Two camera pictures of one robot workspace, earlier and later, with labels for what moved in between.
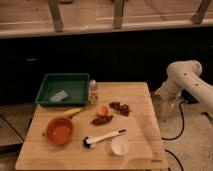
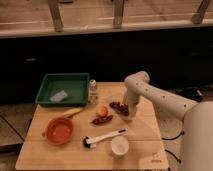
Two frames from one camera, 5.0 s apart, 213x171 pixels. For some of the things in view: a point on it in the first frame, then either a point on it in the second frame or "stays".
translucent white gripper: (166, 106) to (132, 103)
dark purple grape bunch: (123, 108) stays
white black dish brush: (90, 142) stays
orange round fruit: (102, 110) stays
